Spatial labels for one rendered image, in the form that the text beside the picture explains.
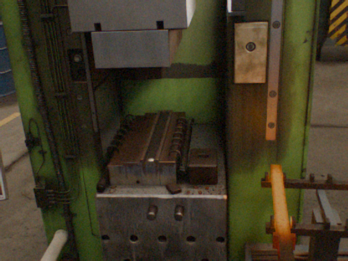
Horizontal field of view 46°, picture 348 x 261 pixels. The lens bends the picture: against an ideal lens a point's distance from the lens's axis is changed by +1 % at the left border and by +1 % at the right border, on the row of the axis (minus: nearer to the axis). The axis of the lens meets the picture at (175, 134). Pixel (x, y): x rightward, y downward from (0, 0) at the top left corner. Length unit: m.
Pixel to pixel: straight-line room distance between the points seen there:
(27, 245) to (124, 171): 1.55
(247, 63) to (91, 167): 0.62
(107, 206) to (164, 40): 0.50
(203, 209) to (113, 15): 0.58
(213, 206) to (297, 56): 0.49
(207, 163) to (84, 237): 0.60
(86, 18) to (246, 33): 0.43
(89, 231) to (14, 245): 1.22
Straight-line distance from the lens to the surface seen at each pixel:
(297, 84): 1.26
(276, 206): 1.02
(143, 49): 1.07
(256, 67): 1.20
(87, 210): 1.49
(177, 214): 1.14
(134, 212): 1.21
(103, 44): 1.09
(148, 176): 1.21
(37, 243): 2.67
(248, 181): 1.36
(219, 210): 1.18
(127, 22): 1.07
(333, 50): 6.68
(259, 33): 1.18
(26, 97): 1.37
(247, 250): 1.32
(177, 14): 1.05
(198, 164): 1.18
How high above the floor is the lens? 1.52
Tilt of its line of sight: 23 degrees down
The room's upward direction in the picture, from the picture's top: 3 degrees counter-clockwise
